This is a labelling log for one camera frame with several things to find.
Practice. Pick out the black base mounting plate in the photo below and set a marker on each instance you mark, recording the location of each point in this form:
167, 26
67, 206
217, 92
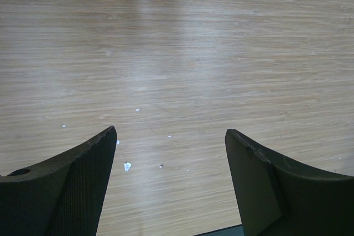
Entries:
236, 230

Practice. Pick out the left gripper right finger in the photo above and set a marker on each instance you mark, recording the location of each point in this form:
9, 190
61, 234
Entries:
277, 195

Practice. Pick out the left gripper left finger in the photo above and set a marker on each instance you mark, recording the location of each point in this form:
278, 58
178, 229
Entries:
62, 195

